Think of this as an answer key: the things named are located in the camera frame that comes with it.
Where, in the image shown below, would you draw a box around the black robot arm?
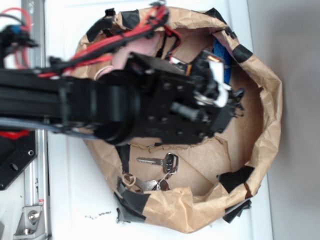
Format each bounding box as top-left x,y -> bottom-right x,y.
0,51 -> 245,146

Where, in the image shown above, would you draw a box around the brown paper bag tray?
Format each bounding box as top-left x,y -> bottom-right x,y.
85,7 -> 283,233

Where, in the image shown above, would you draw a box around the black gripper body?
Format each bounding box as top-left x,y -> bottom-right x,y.
124,50 -> 245,145

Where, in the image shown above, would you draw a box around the blue sponge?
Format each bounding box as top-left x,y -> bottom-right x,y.
212,38 -> 232,85

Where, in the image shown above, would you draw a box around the silver keys on ring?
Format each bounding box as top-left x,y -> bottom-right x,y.
124,152 -> 179,193

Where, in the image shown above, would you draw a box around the aluminium rail with bracket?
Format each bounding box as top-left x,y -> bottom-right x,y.
13,0 -> 51,240

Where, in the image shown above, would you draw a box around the red and black wire bundle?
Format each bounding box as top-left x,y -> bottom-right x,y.
37,0 -> 182,78

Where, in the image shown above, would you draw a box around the pink plush toy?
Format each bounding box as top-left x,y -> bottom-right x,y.
111,33 -> 161,73

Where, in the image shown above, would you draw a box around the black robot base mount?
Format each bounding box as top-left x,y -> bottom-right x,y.
0,131 -> 38,191

